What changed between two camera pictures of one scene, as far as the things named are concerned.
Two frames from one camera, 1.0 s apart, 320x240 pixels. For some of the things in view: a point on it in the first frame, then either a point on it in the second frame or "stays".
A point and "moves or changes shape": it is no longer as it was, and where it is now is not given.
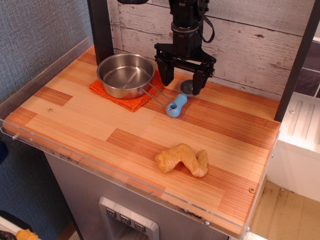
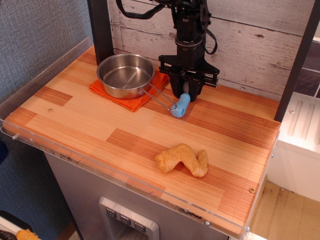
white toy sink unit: [294, 165] stays
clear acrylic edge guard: [125, 183] stays
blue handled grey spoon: [173, 109] moves or changes shape
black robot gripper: [186, 51] -> [190, 59]
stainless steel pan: [128, 76] stays
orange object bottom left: [26, 234] stays
